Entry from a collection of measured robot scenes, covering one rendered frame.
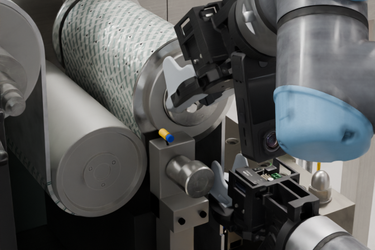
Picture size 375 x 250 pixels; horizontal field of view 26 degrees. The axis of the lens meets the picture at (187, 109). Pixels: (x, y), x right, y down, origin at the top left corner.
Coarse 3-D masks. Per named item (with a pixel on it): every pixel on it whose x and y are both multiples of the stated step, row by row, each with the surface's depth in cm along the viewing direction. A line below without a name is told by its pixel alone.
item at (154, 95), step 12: (180, 60) 96; (156, 72) 95; (156, 84) 95; (156, 96) 96; (156, 108) 96; (216, 108) 101; (156, 120) 97; (168, 120) 98; (216, 120) 102; (192, 132) 101
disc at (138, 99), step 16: (160, 48) 95; (176, 48) 96; (144, 64) 95; (160, 64) 96; (144, 80) 95; (144, 96) 96; (144, 112) 97; (224, 112) 103; (144, 128) 98; (208, 128) 103
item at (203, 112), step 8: (200, 104) 99; (216, 104) 100; (168, 112) 97; (184, 112) 98; (200, 112) 99; (208, 112) 100; (176, 120) 97; (184, 120) 98; (192, 120) 99; (200, 120) 99
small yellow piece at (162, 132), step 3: (162, 129) 93; (159, 132) 93; (162, 132) 93; (165, 132) 93; (168, 132) 93; (162, 135) 93; (165, 135) 92; (168, 135) 92; (171, 135) 92; (165, 138) 93; (168, 138) 92; (171, 138) 92; (165, 141) 96; (168, 141) 92; (171, 141) 92; (168, 144) 96
